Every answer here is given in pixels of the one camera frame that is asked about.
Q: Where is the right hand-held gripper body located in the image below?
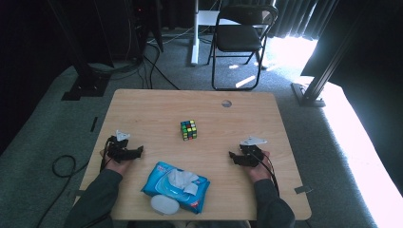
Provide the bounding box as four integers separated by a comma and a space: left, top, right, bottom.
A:
239, 136, 268, 168

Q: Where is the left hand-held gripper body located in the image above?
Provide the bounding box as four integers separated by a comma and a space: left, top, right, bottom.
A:
106, 129, 136, 164

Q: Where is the blue wet wipes pack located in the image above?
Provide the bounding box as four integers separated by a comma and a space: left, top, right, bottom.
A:
141, 161, 211, 217

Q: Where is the colourful puzzle cube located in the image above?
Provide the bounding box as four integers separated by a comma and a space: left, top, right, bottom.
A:
180, 119, 198, 142

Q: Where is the person's left hand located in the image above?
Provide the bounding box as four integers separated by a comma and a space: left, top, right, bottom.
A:
100, 150, 133, 176

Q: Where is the person's right hand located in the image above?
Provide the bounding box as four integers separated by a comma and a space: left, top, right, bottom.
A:
246, 150, 273, 184

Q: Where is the black aluminium stand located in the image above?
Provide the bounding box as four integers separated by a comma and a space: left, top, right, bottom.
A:
291, 0, 360, 108

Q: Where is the black folding chair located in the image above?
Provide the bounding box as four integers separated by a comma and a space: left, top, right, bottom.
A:
207, 4, 279, 92

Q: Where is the dark equipment cabinet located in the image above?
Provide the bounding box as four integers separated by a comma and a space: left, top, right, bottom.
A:
94, 0, 164, 62

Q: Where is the dark pleated curtain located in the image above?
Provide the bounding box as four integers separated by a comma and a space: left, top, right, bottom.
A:
272, 0, 340, 41

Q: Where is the black curtain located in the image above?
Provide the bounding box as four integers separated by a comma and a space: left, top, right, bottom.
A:
299, 0, 403, 194

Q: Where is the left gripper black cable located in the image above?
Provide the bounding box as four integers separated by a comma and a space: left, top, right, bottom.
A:
99, 136, 112, 174

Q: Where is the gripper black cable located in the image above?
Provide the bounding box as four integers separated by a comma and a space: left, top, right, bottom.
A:
99, 136, 112, 174
250, 151, 280, 198

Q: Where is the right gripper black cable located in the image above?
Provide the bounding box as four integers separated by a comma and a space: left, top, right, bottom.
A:
250, 151, 280, 198

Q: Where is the looped black floor cable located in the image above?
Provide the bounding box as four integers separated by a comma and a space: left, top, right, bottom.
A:
36, 154, 90, 228

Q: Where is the black stand with base plate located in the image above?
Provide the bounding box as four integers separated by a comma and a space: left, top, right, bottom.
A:
47, 0, 112, 102

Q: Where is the bundle of floor cables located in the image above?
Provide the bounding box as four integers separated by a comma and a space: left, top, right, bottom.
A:
88, 58, 144, 81

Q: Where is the white desk frame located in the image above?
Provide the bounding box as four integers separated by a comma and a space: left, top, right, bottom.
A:
190, 0, 222, 67

